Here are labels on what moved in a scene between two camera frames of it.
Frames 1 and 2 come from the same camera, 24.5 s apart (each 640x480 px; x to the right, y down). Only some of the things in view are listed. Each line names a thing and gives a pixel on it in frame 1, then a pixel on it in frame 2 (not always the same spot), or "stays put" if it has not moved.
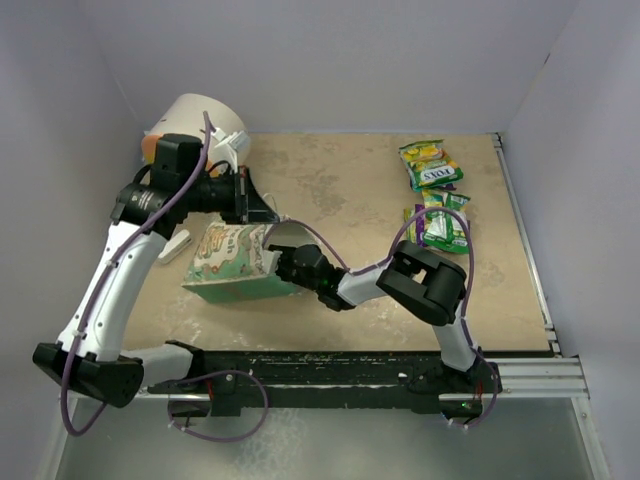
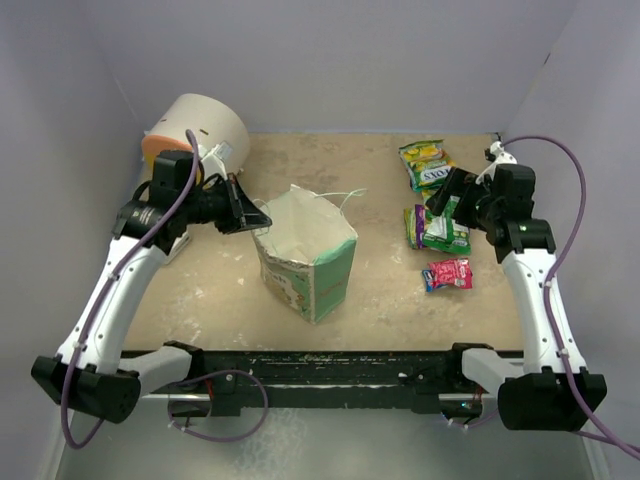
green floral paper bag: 228,263 → 307,255
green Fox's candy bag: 428,165 stays put
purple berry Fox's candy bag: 420,226 stays put
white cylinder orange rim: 185,116 stays put
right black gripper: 285,263 → 458,191
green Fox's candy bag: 411,230 stays put
